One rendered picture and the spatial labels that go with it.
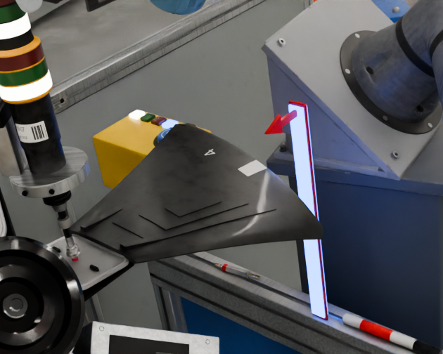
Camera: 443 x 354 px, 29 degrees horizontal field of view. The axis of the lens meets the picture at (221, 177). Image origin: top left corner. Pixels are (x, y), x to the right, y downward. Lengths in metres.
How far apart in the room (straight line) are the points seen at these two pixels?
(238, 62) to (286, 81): 0.81
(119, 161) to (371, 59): 0.40
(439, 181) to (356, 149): 0.12
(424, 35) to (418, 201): 0.23
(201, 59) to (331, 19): 0.65
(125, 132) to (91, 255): 0.49
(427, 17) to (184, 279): 0.55
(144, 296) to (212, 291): 0.68
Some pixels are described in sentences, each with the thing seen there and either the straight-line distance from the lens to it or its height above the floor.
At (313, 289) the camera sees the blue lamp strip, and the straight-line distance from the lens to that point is 1.15.
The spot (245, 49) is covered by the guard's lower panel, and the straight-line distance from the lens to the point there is 2.03.
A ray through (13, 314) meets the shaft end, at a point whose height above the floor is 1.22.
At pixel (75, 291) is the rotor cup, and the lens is 0.73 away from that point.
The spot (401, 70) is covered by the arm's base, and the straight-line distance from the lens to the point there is 1.22.
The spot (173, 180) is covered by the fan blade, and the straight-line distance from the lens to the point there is 0.90.
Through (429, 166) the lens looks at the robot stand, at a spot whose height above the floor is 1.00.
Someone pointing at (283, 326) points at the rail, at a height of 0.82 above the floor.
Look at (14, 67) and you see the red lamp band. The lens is 0.69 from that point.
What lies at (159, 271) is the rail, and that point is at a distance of 1.39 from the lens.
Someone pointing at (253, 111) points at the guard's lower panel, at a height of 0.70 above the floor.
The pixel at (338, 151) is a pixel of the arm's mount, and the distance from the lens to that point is 1.22.
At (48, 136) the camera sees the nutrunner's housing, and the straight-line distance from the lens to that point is 0.72.
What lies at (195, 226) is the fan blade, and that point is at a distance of 0.83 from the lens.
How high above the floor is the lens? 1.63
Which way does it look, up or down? 30 degrees down
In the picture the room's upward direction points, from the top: 9 degrees counter-clockwise
